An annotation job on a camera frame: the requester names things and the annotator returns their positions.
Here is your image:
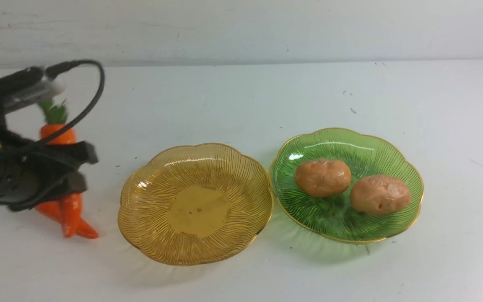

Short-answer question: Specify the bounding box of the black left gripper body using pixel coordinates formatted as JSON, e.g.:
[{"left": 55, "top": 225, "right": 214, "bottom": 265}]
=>
[{"left": 0, "top": 141, "right": 53, "bottom": 208}]

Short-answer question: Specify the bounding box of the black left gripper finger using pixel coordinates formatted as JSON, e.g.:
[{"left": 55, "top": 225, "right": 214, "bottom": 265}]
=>
[
  {"left": 8, "top": 172, "right": 88, "bottom": 212},
  {"left": 28, "top": 141, "right": 99, "bottom": 168}
]

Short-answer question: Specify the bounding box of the orange plastic carrot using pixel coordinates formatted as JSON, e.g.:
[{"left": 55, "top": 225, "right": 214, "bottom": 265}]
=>
[
  {"left": 37, "top": 99, "right": 83, "bottom": 239},
  {"left": 34, "top": 201, "right": 99, "bottom": 239}
]

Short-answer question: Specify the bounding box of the brown potato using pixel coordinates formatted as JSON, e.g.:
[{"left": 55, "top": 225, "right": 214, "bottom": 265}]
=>
[
  {"left": 350, "top": 174, "right": 412, "bottom": 216},
  {"left": 294, "top": 158, "right": 351, "bottom": 198}
]

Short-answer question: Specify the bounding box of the amber ribbed glass plate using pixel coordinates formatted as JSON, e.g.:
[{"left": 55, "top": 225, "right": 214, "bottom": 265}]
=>
[{"left": 118, "top": 143, "right": 274, "bottom": 266}]

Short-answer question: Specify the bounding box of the green ribbed glass plate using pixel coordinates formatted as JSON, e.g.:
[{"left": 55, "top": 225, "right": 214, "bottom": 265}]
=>
[{"left": 269, "top": 128, "right": 424, "bottom": 245}]

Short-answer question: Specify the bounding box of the wrist camera black silver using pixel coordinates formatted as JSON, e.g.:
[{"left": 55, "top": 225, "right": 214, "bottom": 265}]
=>
[{"left": 0, "top": 67, "right": 66, "bottom": 114}]

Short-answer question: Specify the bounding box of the black camera cable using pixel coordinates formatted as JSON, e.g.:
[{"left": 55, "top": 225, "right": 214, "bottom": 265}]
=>
[{"left": 15, "top": 60, "right": 105, "bottom": 156}]

